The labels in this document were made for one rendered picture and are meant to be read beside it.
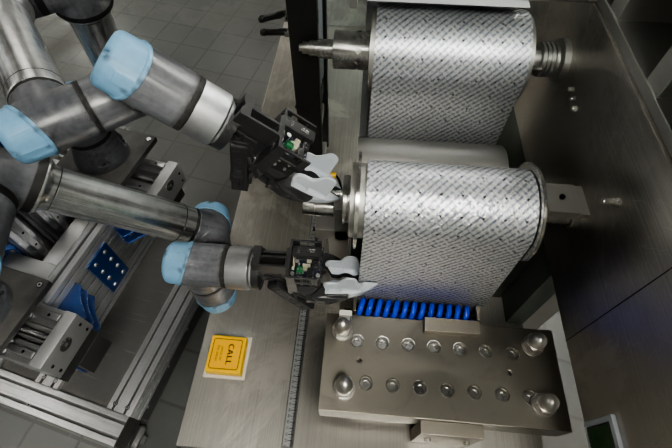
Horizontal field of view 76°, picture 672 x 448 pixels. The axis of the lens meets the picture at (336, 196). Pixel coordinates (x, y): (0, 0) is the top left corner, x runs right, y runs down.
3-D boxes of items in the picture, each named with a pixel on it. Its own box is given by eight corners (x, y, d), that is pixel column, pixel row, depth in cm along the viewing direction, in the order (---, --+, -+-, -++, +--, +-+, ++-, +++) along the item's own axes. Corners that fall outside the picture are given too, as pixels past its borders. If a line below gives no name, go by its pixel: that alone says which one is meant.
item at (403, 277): (356, 295, 81) (361, 248, 66) (483, 304, 80) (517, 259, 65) (356, 297, 81) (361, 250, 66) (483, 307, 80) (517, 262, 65)
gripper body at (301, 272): (321, 282, 68) (245, 276, 68) (322, 302, 75) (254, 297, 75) (326, 239, 72) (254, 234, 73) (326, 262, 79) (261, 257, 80)
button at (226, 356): (215, 338, 89) (212, 334, 87) (249, 340, 88) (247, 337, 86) (206, 374, 85) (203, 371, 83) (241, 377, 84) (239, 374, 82)
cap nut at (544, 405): (528, 392, 71) (539, 386, 67) (551, 394, 70) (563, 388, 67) (533, 417, 68) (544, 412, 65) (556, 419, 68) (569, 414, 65)
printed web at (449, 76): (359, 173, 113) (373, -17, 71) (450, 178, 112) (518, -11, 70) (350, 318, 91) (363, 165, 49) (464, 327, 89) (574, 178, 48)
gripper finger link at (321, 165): (359, 178, 65) (310, 152, 61) (334, 193, 69) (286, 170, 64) (359, 161, 67) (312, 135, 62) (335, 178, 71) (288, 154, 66)
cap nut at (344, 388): (334, 375, 72) (333, 368, 68) (355, 377, 72) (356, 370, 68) (332, 399, 70) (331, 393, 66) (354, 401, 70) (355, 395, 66)
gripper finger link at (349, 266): (379, 268, 71) (324, 264, 71) (376, 282, 76) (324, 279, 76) (379, 251, 73) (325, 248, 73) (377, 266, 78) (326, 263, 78)
